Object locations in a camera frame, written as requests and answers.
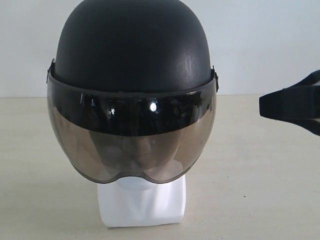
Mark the black helmet with tinted visor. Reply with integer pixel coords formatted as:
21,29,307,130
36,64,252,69
47,0,218,184

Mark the white mannequin head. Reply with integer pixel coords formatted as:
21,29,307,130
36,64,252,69
97,175,187,228

